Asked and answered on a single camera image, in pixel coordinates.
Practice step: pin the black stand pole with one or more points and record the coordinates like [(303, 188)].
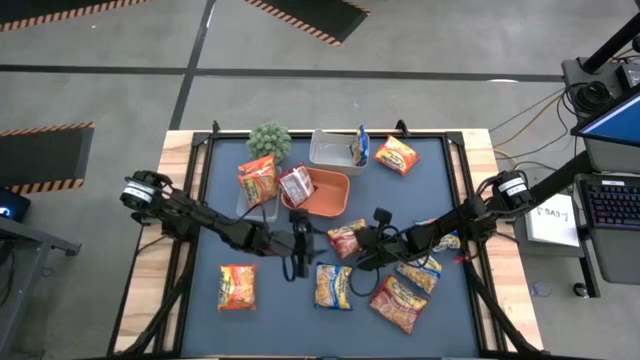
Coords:
[(612, 45)]

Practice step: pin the black hazard-striped floor mat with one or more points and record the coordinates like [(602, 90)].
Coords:
[(310, 12), (50, 7), (40, 155)]

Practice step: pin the clear plastic bin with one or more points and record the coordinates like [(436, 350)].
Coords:
[(260, 215)]

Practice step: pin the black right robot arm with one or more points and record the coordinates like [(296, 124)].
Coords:
[(465, 220)]

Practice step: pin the black device with blue light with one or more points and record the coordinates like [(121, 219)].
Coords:
[(12, 207)]

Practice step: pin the orange plastic bin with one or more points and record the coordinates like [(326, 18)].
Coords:
[(330, 195)]

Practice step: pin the side desk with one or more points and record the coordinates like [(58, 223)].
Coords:
[(620, 265)]

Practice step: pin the computer monitor with blue screen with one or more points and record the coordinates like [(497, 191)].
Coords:
[(615, 125)]

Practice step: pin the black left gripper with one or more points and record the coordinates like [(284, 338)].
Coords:
[(297, 242)]

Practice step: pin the white paper sheet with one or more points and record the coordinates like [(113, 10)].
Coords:
[(550, 225)]

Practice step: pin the blue-grey table mat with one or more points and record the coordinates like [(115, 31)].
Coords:
[(300, 335)]

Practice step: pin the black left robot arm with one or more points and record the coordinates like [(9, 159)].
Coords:
[(200, 220)]

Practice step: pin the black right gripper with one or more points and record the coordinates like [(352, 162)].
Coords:
[(385, 247)]

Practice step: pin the small red clip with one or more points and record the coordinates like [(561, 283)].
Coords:
[(462, 260)]

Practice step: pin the blue Maruchan noodle pack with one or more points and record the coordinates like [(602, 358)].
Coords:
[(332, 286), (420, 275), (360, 146), (450, 242)]

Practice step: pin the white plastic bin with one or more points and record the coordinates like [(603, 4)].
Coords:
[(327, 150)]

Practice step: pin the clear cup on floor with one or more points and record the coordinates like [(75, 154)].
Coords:
[(540, 289)]

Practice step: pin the black metal table frame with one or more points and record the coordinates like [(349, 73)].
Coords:
[(300, 134)]

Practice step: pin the green artificial potted plant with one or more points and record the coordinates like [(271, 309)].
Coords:
[(269, 140)]

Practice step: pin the red Maruchan noodle pack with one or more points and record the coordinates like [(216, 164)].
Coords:
[(342, 240), (398, 303), (296, 185)]

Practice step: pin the grey metal desk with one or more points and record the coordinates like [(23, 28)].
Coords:
[(30, 235)]

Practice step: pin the black backlit keyboard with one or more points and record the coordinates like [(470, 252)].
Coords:
[(615, 202)]

